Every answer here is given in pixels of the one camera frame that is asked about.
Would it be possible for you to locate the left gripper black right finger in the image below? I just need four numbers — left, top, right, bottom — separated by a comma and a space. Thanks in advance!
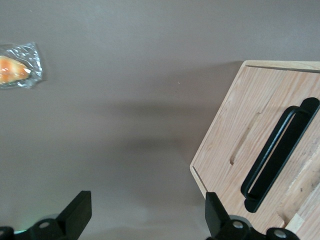
205, 191, 300, 240

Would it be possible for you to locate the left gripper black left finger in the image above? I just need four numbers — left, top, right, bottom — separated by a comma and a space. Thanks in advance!
0, 190, 92, 240

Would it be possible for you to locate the wooden drawer with black handle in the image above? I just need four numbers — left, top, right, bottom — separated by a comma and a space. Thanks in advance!
206, 70, 320, 230

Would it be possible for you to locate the oak wooden drawer cabinet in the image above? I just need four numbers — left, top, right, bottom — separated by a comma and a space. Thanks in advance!
189, 59, 320, 240

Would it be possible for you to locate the bread roll in clear wrapper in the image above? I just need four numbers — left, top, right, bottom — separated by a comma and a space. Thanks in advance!
0, 41, 43, 90

